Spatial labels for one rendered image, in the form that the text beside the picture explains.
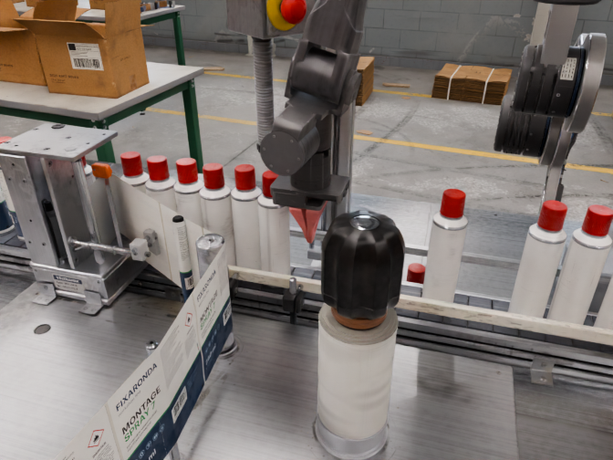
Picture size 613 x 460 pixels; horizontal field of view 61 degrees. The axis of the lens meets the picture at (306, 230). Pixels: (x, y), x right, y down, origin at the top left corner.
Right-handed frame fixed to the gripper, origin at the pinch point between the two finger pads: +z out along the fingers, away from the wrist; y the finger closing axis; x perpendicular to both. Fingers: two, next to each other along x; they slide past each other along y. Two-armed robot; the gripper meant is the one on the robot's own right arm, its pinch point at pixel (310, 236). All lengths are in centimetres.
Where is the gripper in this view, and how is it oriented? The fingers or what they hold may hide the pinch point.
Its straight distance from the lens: 78.6
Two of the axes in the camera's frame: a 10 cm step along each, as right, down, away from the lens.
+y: 9.6, 1.4, -2.5
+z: 0.1, 8.6, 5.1
